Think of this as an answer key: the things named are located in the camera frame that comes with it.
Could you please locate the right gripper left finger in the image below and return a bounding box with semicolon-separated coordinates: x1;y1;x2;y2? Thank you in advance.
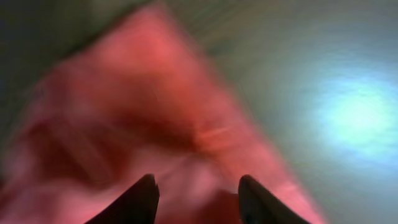
86;174;160;224

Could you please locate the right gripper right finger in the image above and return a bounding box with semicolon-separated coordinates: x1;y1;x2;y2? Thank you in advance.
238;175;309;224

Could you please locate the orange soccer t-shirt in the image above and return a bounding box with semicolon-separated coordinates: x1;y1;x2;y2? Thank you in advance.
1;2;325;223

